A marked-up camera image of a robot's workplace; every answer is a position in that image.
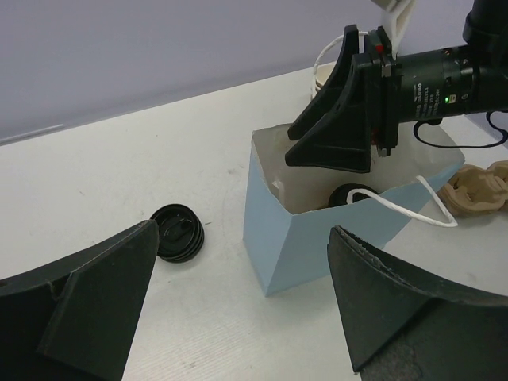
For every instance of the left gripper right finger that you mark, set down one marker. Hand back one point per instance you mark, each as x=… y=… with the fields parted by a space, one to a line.
x=401 y=322

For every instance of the brown pulp cup carrier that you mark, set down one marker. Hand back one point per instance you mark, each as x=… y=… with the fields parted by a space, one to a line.
x=474 y=191

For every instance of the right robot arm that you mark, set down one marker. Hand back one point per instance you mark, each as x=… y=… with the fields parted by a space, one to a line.
x=467 y=79

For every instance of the stack of black lids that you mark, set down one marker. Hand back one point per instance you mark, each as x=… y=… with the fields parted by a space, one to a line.
x=181 y=233

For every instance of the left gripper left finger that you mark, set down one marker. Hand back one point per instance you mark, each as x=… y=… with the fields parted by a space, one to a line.
x=75 y=318

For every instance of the blue paper bag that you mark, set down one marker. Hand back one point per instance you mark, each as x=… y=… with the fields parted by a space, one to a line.
x=290 y=211

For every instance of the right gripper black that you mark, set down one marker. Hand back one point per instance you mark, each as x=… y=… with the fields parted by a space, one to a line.
x=336 y=131

